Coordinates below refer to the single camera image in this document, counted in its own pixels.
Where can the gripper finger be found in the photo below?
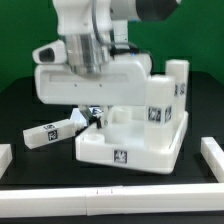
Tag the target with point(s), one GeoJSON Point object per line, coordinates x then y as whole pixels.
{"type": "Point", "coordinates": [102, 120]}
{"type": "Point", "coordinates": [85, 111]}

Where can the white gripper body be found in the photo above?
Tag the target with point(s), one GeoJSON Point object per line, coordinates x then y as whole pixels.
{"type": "Point", "coordinates": [122, 81]}

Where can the white desk top tray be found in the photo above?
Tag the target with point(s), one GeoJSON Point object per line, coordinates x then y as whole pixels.
{"type": "Point", "coordinates": [121, 143]}

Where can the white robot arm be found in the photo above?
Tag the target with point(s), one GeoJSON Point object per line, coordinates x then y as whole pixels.
{"type": "Point", "coordinates": [93, 63]}

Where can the white marker sheet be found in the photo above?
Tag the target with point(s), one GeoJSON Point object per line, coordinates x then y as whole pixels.
{"type": "Point", "coordinates": [77, 117]}

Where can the white left fence block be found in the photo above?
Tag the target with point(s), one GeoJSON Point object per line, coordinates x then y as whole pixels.
{"type": "Point", "coordinates": [5, 157]}

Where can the white fence block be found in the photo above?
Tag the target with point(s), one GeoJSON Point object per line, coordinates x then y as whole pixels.
{"type": "Point", "coordinates": [214, 156]}
{"type": "Point", "coordinates": [5, 157]}

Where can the white right fence block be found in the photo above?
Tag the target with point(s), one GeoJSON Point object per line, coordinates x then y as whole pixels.
{"type": "Point", "coordinates": [214, 156]}

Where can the white front fence rail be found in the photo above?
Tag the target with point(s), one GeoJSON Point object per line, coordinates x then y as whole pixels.
{"type": "Point", "coordinates": [111, 200]}

